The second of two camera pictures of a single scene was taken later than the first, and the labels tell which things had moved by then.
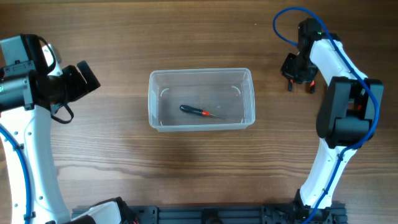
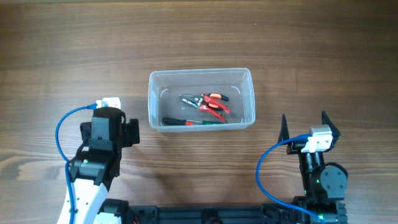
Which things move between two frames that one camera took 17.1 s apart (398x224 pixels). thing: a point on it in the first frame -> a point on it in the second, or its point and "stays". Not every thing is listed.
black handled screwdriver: [190, 109] -> [172, 121]
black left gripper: [79, 86] -> [130, 132]
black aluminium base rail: [230, 214] stays
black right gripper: [287, 73] -> [335, 132]
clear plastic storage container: [229, 93] stays
